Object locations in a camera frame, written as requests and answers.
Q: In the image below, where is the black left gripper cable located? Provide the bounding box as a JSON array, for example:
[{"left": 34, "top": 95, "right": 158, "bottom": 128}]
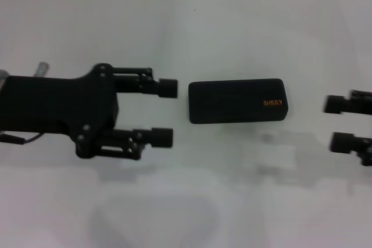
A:
[{"left": 0, "top": 132, "right": 45, "bottom": 146}]

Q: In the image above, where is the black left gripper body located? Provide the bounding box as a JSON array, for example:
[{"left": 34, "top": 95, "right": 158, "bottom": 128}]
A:
[{"left": 0, "top": 63, "right": 120, "bottom": 161}]

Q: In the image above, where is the black glasses case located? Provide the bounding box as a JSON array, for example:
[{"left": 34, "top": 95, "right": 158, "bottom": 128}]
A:
[{"left": 188, "top": 78, "right": 289, "bottom": 125}]

